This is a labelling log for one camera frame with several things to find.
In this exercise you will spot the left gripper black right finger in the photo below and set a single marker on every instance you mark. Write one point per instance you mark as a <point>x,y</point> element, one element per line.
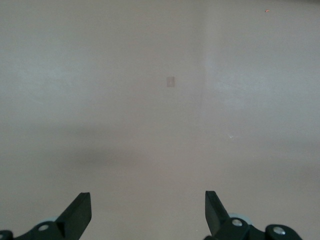
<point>216,217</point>

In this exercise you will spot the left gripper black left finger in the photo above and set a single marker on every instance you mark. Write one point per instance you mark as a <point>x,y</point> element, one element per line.
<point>77,215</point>

